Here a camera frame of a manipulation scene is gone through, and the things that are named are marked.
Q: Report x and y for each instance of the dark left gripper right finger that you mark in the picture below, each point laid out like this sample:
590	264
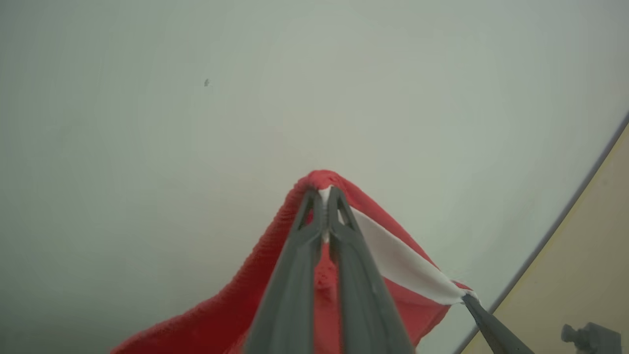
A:
363	305

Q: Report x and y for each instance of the red white-trimmed garment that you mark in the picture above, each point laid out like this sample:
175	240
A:
236	314

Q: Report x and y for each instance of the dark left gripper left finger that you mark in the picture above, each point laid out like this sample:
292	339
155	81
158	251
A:
290	295

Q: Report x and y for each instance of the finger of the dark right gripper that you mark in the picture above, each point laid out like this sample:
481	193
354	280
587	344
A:
496	334

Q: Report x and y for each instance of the dark baseboard strip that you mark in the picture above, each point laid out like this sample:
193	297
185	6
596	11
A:
572	196

